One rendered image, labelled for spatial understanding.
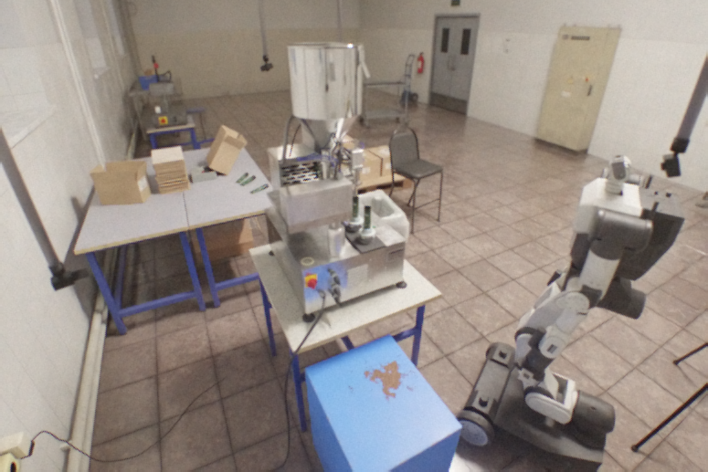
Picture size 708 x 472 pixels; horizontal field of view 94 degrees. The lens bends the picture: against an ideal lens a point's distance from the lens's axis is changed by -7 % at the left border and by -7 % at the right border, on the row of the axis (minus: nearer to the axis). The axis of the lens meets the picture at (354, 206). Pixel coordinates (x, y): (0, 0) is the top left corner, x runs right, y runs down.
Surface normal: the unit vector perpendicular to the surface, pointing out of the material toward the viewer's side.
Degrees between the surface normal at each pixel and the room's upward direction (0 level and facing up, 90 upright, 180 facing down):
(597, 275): 90
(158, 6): 90
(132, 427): 0
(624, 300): 90
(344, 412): 0
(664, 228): 90
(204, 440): 0
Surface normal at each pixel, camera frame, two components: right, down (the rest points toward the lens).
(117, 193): 0.12, 0.46
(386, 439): 0.00, -0.89
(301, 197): 0.45, 0.41
